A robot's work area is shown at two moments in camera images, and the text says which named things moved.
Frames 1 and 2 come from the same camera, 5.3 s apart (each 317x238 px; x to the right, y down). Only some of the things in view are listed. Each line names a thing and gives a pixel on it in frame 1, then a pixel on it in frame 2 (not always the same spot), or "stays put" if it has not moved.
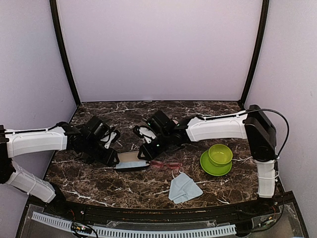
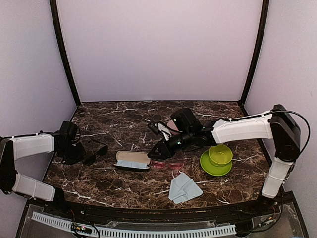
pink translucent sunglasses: [171, 165] stays put
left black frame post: [62, 49] stays put
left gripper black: [108, 159] to [81, 152]
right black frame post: [262, 32] stays put
